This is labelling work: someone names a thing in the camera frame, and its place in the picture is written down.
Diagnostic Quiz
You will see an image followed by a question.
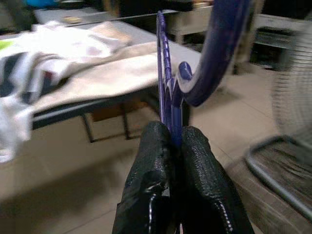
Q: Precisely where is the white garment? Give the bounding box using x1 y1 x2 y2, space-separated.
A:
0 20 134 81

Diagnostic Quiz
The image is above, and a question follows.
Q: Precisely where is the white and black striped cloth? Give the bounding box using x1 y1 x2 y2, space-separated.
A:
0 40 76 164

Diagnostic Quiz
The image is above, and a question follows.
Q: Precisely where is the blue plastic hanger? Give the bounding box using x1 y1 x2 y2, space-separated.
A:
156 0 252 147

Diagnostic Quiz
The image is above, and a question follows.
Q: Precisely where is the beige workbench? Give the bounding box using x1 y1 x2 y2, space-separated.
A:
168 4 247 46

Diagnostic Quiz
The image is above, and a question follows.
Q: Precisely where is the grey table with black frame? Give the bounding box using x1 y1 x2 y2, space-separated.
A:
0 7 203 143

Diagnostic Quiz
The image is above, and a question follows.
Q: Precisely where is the beige cloth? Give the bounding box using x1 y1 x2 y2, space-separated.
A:
31 23 163 115

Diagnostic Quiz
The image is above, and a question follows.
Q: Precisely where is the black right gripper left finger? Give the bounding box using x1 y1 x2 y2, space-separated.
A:
112 121 176 234

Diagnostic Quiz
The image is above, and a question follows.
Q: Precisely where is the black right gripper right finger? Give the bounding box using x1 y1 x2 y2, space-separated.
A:
178 126 255 234

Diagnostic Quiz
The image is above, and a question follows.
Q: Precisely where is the floor fan with wire guard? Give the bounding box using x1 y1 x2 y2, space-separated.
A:
245 21 312 222

